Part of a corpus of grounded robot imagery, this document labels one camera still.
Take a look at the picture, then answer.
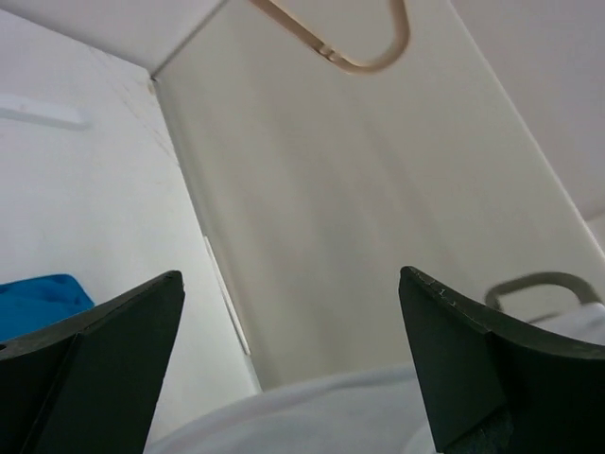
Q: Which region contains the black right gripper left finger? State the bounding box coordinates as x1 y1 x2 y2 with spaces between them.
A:
1 271 185 453

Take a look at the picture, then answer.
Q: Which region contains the beige wooden hanger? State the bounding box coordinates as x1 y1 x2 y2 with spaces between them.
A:
252 0 411 75

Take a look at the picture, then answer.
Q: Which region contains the white mesh tank top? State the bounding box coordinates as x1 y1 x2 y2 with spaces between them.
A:
146 302 605 454

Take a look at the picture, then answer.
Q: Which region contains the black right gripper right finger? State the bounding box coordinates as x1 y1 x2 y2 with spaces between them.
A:
399 267 604 453

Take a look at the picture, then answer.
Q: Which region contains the blue t shirt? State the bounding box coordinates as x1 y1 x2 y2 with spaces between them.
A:
1 274 95 341

